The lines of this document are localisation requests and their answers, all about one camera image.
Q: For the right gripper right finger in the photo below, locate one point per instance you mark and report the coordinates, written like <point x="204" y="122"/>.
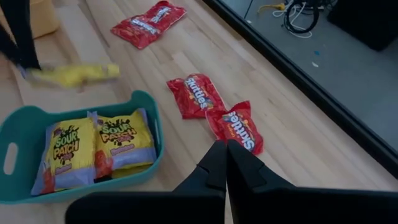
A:
<point x="245" y="174"/>

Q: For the large black case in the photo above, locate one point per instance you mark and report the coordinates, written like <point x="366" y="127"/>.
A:
<point x="367" y="21"/>

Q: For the yellow plastic bin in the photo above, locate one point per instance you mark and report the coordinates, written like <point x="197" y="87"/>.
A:
<point x="43" y="18"/>

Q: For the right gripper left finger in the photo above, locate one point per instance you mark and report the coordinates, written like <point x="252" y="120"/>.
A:
<point x="211" y="174"/>

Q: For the red Skittles candy bag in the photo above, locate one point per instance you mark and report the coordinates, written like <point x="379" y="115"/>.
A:
<point x="236" y="130"/>
<point x="140" y="31"/>
<point x="168" y="12"/>
<point x="196" y="96"/>

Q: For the teal green plastic bin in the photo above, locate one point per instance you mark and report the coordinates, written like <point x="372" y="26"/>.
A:
<point x="28" y="130"/>

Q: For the yellow Sour Patch candy bag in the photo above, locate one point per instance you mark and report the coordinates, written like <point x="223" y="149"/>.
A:
<point x="77" y="74"/>
<point x="68" y="149"/>
<point x="124" y="137"/>

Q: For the small blue sticker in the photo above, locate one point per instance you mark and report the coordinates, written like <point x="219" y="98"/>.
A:
<point x="316" y="53"/>

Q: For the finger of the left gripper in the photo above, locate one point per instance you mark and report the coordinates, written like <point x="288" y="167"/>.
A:
<point x="7" y="49"/>
<point x="23" y="31"/>

